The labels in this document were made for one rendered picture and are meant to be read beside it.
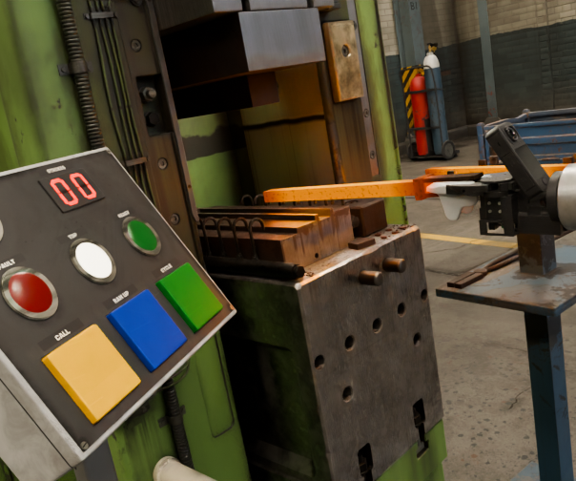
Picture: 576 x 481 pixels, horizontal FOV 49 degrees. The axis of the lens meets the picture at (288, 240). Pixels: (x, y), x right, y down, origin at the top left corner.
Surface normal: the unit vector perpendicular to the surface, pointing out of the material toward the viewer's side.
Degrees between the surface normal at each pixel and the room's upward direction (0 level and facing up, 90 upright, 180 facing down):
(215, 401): 90
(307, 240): 90
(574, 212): 101
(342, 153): 90
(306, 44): 90
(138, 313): 60
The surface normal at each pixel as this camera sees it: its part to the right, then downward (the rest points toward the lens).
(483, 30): -0.80, 0.27
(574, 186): -0.66, -0.28
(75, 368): 0.72, -0.55
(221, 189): 0.71, 0.04
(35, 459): -0.32, 0.27
